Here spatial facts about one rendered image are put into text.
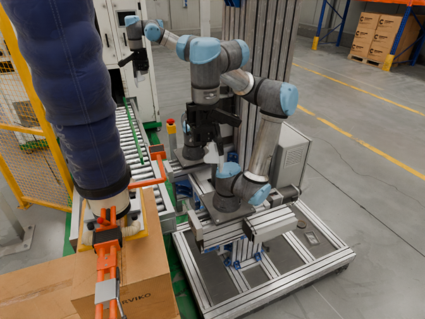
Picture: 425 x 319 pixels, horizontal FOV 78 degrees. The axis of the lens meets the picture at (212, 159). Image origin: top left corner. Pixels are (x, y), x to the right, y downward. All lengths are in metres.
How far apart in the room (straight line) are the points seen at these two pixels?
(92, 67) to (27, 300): 1.38
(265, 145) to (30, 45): 0.84
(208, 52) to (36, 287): 1.65
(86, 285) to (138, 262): 0.22
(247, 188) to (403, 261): 1.99
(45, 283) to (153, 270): 0.83
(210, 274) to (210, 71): 1.66
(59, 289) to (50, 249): 1.04
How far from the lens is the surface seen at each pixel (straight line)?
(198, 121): 0.73
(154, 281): 1.28
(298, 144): 1.55
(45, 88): 0.96
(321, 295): 2.41
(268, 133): 1.09
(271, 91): 1.06
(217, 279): 2.08
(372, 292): 2.59
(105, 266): 1.02
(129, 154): 2.79
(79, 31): 0.91
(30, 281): 1.99
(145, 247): 1.35
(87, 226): 1.31
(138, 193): 1.43
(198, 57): 0.66
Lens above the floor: 1.99
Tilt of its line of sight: 35 degrees down
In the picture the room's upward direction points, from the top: straight up
